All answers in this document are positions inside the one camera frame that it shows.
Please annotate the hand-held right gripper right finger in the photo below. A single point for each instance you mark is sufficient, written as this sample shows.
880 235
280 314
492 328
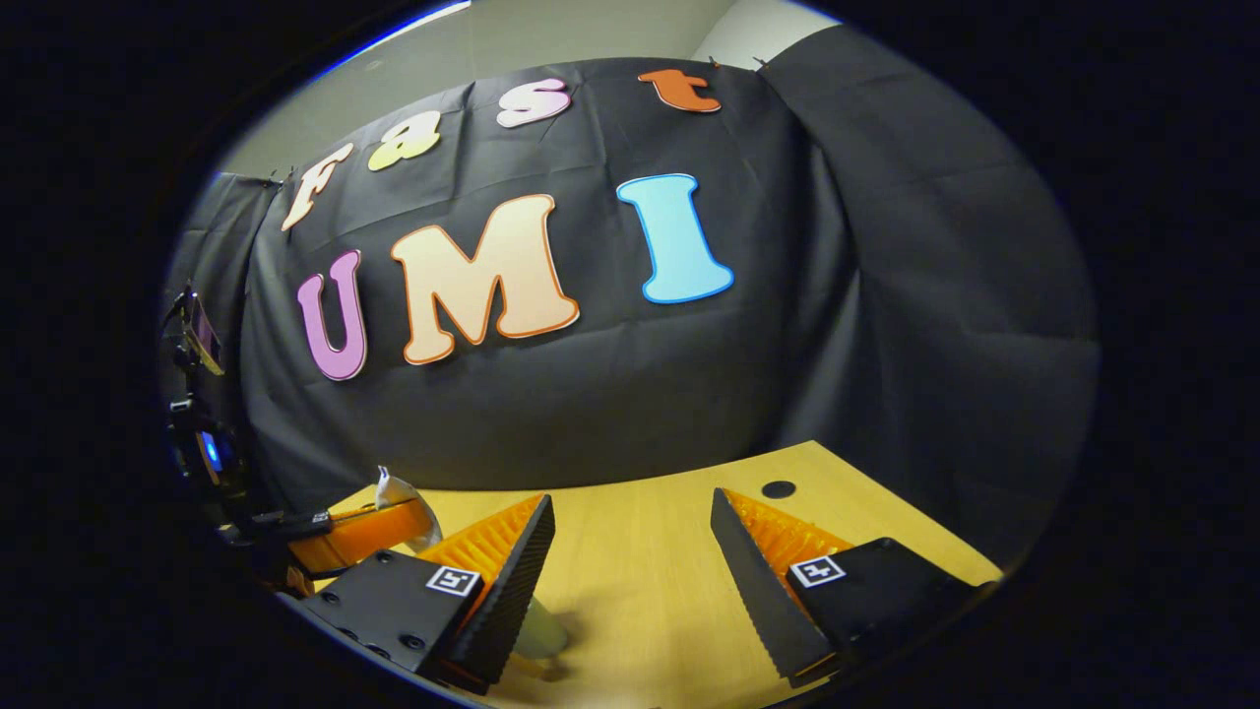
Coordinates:
753 591

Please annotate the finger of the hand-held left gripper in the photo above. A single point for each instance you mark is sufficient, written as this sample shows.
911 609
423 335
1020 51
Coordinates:
364 532

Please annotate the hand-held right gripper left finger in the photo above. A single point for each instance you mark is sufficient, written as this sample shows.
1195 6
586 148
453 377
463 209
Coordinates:
517 591

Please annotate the pale green cup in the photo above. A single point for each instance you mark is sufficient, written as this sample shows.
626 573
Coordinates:
546 630

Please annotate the white toothpaste tube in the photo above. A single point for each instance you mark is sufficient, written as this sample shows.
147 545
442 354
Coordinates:
399 489

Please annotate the wooden desktop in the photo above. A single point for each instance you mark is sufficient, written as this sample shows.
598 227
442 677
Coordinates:
640 571

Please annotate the black backdrop cloth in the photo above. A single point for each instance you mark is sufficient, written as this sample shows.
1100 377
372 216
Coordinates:
640 394

